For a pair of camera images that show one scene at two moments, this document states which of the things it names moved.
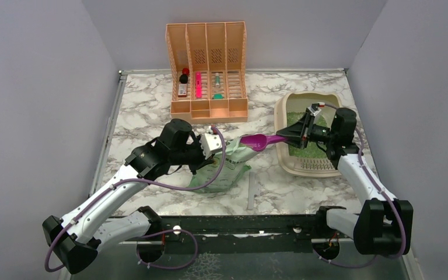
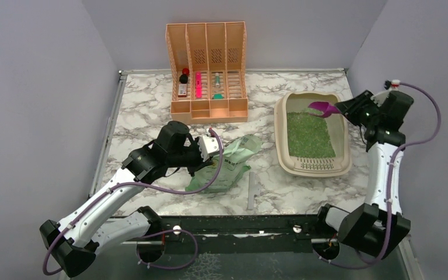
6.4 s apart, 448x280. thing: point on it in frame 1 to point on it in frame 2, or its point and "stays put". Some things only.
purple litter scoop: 258,142 to 327,109
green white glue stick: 217,80 stays put
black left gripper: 202,161 stays put
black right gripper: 296,133 to 353,105
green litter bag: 234,167 stays put
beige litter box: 311,161 stays put
